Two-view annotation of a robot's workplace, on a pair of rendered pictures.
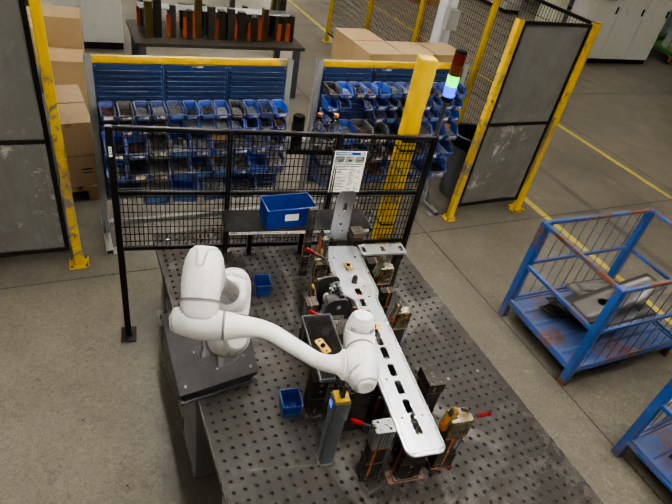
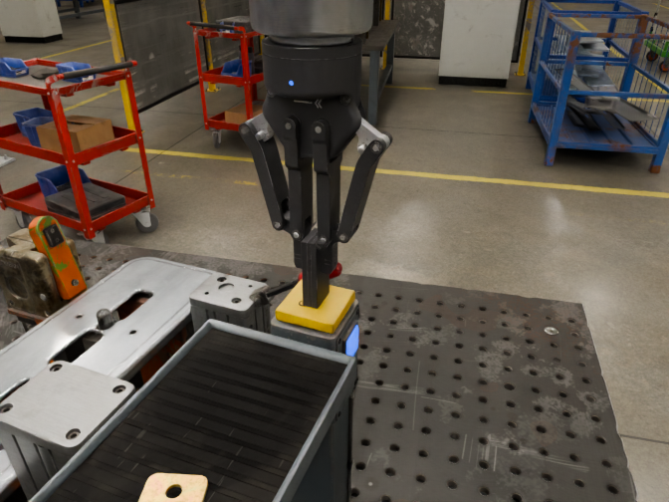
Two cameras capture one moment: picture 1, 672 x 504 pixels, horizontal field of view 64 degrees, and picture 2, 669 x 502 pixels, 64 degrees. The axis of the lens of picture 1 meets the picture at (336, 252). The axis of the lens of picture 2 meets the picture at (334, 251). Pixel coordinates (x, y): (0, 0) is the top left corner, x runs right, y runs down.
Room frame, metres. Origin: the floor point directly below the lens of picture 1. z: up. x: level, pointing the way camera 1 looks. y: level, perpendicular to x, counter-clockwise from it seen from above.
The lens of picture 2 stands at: (1.66, 0.17, 1.45)
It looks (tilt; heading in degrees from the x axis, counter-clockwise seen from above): 30 degrees down; 224
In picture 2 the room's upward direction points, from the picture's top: straight up
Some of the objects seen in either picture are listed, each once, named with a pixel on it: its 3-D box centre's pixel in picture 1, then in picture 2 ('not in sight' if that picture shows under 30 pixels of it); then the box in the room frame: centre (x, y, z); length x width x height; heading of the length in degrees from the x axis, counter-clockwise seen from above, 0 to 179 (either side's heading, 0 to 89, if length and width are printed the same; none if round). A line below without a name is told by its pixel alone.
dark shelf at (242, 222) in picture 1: (297, 221); not in sight; (2.70, 0.27, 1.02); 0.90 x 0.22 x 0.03; 112
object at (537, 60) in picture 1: (516, 128); not in sight; (5.05, -1.46, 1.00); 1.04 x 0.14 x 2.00; 121
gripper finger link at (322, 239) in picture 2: not in sight; (328, 181); (1.36, -0.13, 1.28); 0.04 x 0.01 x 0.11; 22
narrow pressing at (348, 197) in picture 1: (342, 215); not in sight; (2.63, 0.01, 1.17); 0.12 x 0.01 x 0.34; 112
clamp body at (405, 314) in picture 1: (395, 332); not in sight; (2.07, -0.40, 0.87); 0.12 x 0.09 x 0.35; 112
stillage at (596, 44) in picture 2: not in sight; (577, 55); (-4.13, -2.01, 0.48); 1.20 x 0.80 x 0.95; 30
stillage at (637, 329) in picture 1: (609, 291); not in sight; (3.42, -2.15, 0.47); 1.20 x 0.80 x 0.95; 120
